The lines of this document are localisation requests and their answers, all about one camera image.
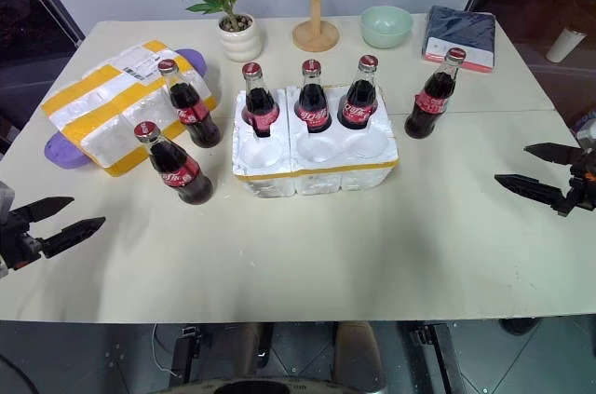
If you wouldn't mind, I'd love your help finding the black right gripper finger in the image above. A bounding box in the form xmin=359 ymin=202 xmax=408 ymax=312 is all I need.
xmin=522 ymin=143 xmax=584 ymax=168
xmin=494 ymin=172 xmax=573 ymax=215

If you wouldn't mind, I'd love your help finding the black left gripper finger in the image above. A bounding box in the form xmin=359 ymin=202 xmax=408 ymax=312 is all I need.
xmin=42 ymin=216 xmax=107 ymax=260
xmin=8 ymin=197 xmax=75 ymax=228

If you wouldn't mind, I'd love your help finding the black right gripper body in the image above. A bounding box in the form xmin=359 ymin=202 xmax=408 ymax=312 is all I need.
xmin=556 ymin=148 xmax=596 ymax=218

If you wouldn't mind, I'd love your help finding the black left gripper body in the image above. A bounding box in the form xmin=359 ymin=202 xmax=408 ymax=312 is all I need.
xmin=0 ymin=208 xmax=47 ymax=275

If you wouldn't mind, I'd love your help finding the foam lid with yellow tape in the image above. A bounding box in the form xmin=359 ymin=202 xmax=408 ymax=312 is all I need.
xmin=40 ymin=39 xmax=220 ymax=179

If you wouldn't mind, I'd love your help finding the glass cola bottle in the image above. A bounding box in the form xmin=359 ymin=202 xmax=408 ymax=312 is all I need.
xmin=241 ymin=61 xmax=281 ymax=140
xmin=403 ymin=47 xmax=468 ymax=141
xmin=133 ymin=120 xmax=215 ymax=205
xmin=156 ymin=58 xmax=223 ymax=150
xmin=336 ymin=54 xmax=380 ymax=131
xmin=293 ymin=59 xmax=333 ymax=134

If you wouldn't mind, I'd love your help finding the white foam bottle tray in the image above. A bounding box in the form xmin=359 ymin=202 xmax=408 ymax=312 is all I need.
xmin=231 ymin=83 xmax=400 ymax=200

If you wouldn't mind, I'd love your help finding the purple plastic tray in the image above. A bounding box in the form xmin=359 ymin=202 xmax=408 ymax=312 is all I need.
xmin=43 ymin=48 xmax=209 ymax=172

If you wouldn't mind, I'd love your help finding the white cup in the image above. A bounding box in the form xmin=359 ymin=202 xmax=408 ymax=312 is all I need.
xmin=545 ymin=26 xmax=587 ymax=64

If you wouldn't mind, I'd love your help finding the navy folded cloth pack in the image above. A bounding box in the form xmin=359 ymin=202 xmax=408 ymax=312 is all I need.
xmin=421 ymin=5 xmax=497 ymax=75

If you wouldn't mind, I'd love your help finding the mint green bowl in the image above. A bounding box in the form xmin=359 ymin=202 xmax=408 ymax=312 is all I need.
xmin=359 ymin=5 xmax=414 ymax=49

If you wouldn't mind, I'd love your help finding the brown rounded shape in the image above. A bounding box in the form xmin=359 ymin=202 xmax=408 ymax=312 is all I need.
xmin=239 ymin=321 xmax=277 ymax=370

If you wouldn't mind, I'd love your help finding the green plant in white pot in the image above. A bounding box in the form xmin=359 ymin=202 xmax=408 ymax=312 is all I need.
xmin=156 ymin=0 xmax=263 ymax=63

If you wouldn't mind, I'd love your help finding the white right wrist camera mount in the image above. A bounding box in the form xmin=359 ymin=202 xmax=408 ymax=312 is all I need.
xmin=575 ymin=107 xmax=596 ymax=152

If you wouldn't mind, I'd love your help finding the thin white cable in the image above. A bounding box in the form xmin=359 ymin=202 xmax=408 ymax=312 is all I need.
xmin=150 ymin=322 xmax=176 ymax=373

